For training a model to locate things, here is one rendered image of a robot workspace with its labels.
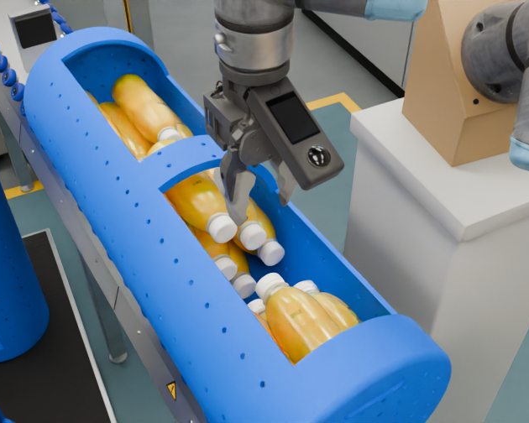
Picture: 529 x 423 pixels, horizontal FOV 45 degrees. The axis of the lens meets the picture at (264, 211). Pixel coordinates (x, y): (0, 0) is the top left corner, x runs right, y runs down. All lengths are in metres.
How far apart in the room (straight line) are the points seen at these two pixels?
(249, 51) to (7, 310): 1.48
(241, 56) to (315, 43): 3.11
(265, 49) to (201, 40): 3.14
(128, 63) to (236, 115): 0.71
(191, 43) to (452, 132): 2.79
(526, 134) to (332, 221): 1.79
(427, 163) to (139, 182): 0.47
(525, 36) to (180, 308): 0.58
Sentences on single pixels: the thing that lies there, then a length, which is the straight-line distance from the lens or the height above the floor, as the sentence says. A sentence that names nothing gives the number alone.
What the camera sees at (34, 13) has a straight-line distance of 1.74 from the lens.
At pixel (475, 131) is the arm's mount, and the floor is 1.22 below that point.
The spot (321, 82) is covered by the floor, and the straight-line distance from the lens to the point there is 3.38.
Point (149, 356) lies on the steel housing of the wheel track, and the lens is 1.16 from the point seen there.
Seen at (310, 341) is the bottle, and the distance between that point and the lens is 0.77.
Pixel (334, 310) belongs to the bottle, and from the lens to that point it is 0.86.
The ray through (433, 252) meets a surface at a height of 1.03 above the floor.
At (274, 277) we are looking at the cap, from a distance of 0.85.
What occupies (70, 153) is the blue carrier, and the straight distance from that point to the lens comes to 1.10.
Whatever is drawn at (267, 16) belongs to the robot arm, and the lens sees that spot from 0.60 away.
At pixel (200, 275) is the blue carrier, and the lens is 0.81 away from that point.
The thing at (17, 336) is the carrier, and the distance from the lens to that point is 2.06.
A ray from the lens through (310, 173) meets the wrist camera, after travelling 0.62.
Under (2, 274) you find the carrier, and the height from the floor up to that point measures 0.50.
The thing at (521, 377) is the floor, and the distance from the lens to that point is 2.29.
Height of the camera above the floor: 1.82
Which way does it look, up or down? 44 degrees down
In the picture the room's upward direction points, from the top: straight up
